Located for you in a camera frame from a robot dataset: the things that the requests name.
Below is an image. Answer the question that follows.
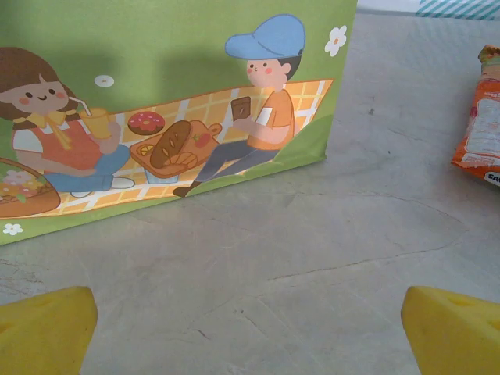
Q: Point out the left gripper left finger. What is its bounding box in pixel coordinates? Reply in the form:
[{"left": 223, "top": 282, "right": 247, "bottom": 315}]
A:
[{"left": 0, "top": 286, "right": 98, "bottom": 375}]

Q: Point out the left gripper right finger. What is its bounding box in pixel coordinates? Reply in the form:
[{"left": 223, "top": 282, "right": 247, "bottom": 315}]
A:
[{"left": 401, "top": 285, "right": 500, "bottom": 375}]

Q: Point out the orange snack packet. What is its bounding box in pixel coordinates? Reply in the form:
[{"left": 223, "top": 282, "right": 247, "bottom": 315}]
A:
[{"left": 450, "top": 44, "right": 500, "bottom": 185}]

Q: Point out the green picnic print paper bag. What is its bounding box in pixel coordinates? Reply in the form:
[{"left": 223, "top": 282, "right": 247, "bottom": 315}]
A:
[{"left": 0, "top": 0, "right": 359, "bottom": 246}]

